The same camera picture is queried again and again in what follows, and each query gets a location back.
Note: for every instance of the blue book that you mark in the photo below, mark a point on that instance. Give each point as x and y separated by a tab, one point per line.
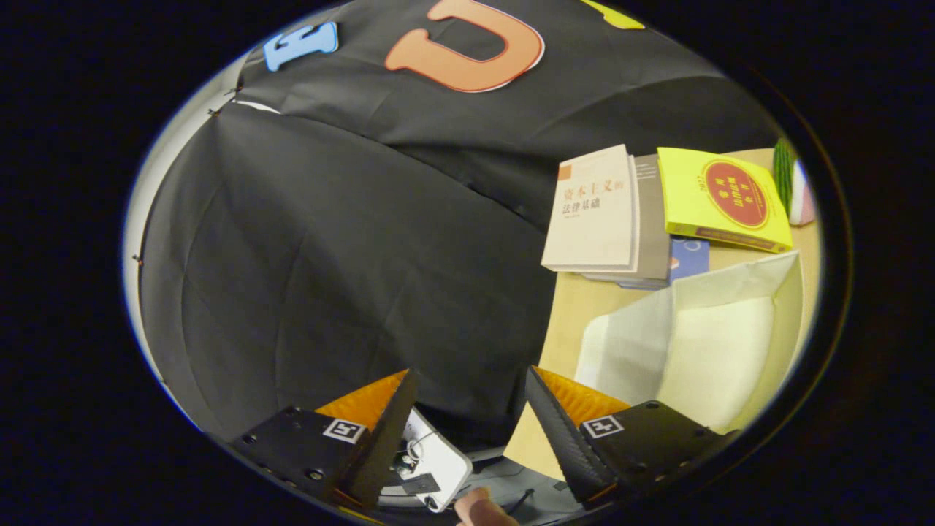
690	257

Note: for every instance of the yellow book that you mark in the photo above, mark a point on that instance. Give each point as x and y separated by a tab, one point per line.
723	193

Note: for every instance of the watermelon slice plush toy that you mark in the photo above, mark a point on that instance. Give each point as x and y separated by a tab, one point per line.
792	183

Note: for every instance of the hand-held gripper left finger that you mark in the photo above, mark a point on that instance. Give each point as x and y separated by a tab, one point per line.
383	446

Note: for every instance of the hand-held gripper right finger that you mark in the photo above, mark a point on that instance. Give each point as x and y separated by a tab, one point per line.
562	438

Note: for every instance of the cream fabric storage box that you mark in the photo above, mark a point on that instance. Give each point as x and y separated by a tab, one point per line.
716	343

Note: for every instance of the beige book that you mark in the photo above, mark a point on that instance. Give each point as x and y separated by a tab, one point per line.
595	212

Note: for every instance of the white flat device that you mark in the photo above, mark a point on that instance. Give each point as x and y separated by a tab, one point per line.
442	456

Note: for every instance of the grey book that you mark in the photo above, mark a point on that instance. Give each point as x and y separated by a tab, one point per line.
654	226

